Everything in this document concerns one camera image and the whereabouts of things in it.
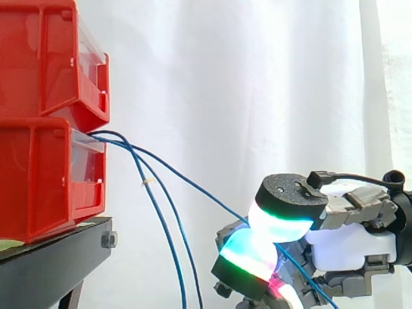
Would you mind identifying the thin black cable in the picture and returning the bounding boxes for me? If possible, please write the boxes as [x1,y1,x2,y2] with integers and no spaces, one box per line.
[307,170,392,189]

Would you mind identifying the black stand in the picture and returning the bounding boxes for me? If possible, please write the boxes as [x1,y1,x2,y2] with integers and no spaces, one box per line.
[0,216,118,309]

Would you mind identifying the red plastic bin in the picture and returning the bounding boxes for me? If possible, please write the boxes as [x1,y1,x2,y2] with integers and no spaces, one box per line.
[0,0,111,134]
[0,117,108,245]

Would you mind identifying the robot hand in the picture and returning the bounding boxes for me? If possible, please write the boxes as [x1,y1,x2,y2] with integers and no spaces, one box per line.
[210,172,398,309]

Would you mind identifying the blue cable bundle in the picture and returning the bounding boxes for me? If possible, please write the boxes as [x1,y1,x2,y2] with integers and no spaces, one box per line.
[87,129,205,309]

